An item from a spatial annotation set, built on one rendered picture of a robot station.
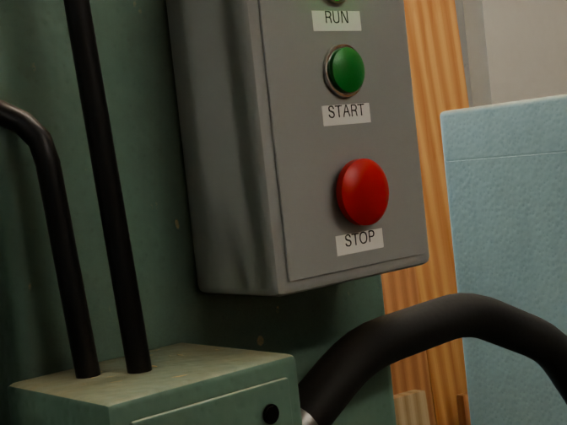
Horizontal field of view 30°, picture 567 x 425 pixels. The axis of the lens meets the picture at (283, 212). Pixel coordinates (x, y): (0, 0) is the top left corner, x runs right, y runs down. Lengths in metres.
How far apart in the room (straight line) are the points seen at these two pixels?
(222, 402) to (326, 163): 0.12
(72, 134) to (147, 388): 0.12
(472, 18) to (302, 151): 2.24
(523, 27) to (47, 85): 2.35
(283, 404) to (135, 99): 0.15
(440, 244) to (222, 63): 1.86
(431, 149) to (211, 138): 1.85
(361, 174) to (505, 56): 2.24
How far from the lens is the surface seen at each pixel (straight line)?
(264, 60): 0.45
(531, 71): 2.76
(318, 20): 0.47
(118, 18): 0.49
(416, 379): 2.18
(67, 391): 0.41
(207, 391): 0.41
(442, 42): 2.38
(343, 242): 0.47
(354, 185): 0.47
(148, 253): 0.48
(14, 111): 0.44
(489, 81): 2.65
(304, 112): 0.46
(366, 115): 0.49
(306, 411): 0.48
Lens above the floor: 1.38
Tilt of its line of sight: 3 degrees down
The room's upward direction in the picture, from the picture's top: 6 degrees counter-clockwise
